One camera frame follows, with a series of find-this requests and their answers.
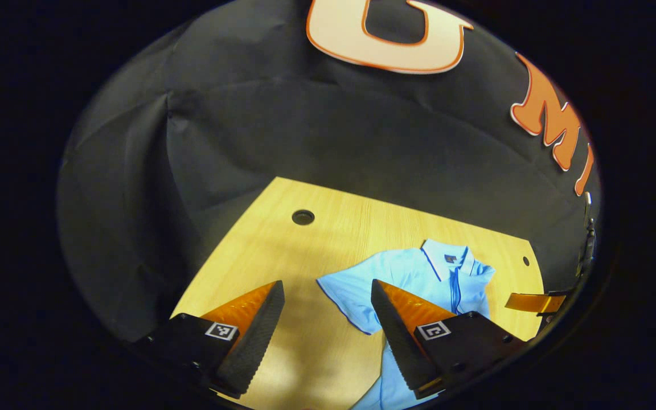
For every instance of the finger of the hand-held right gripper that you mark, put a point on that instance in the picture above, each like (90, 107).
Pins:
(533, 302)

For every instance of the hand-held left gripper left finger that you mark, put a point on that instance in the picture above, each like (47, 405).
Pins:
(254, 353)

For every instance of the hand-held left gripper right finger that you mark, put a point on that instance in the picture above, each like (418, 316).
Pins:
(399, 347)

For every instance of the light blue T-shirt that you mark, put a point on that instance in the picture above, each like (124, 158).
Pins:
(408, 273)

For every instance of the black backdrop cloth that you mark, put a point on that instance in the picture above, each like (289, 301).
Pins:
(305, 125)

